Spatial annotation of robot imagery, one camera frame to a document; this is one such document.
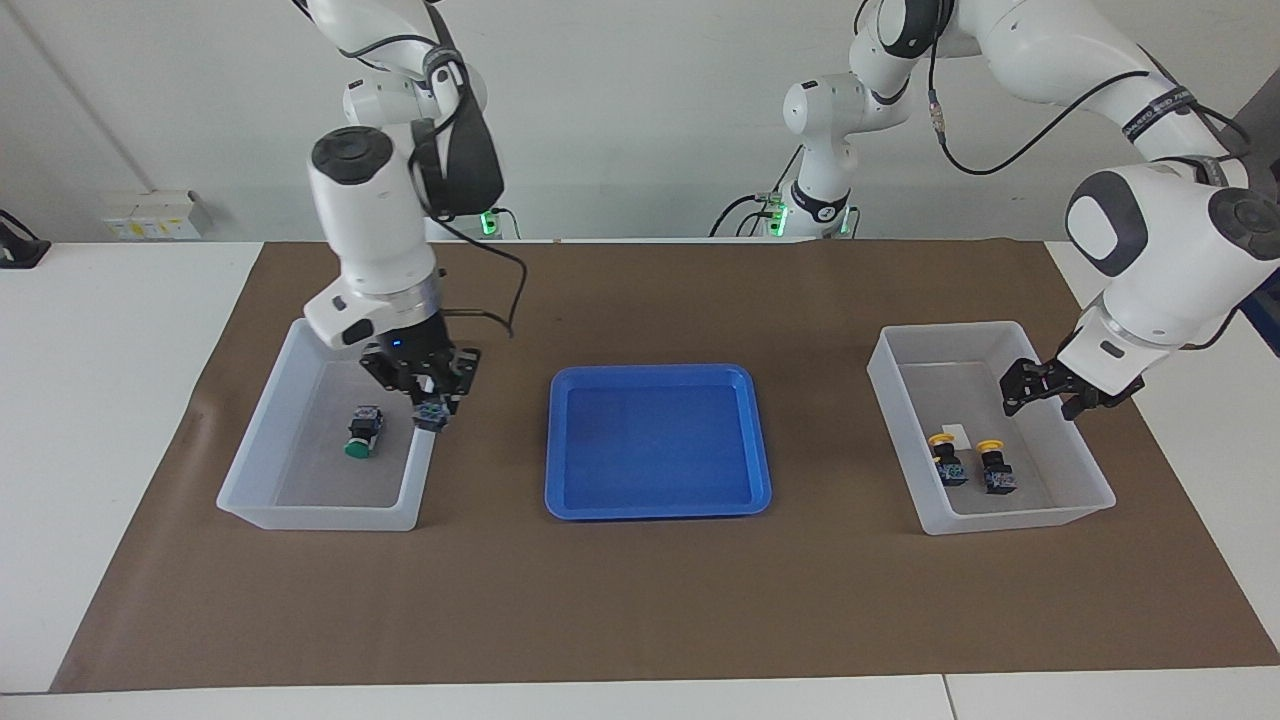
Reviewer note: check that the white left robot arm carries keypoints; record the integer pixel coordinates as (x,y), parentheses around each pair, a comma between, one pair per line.
(1160,260)

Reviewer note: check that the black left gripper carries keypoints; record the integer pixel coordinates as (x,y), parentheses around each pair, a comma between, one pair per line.
(1100,390)

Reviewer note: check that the white wall socket box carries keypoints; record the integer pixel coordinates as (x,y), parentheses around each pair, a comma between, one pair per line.
(150,217)

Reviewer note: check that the yellow push button switch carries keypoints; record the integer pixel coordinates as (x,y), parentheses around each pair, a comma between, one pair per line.
(996,472)
(947,462)

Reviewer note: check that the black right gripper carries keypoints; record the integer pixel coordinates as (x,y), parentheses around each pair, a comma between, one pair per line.
(400,355)

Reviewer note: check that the green push button switch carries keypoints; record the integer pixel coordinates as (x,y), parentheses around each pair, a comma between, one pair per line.
(433,413)
(364,432)

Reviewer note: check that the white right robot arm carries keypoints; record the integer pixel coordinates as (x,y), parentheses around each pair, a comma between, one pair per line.
(370,230)

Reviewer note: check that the blue plastic tray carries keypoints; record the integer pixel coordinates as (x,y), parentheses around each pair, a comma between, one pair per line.
(660,450)

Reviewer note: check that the translucent white plastic box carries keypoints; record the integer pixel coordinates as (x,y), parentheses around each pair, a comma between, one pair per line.
(300,480)
(1085,470)

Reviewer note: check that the black desk device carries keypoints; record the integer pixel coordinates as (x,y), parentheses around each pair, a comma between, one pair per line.
(20,248)

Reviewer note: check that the small white paper label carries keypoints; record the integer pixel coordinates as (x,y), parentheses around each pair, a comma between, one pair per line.
(958,432)

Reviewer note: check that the brown paper table mat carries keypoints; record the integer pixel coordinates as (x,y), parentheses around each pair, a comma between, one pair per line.
(640,600)

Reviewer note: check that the blue crate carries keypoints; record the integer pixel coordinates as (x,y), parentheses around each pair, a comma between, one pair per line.
(1265,325)

